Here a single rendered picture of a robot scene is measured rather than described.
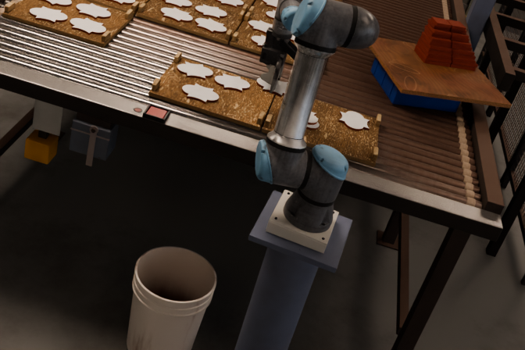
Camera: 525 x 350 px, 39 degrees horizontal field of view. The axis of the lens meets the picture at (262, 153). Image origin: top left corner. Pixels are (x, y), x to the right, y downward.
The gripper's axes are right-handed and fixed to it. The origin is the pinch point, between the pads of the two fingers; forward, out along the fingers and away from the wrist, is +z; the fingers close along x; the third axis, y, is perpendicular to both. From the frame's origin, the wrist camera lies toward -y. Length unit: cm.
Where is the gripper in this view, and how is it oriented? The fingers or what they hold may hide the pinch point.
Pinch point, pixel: (276, 86)
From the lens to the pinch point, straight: 260.4
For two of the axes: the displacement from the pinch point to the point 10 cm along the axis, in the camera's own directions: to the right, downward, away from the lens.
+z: -2.0, 8.4, 5.0
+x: -2.1, 4.6, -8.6
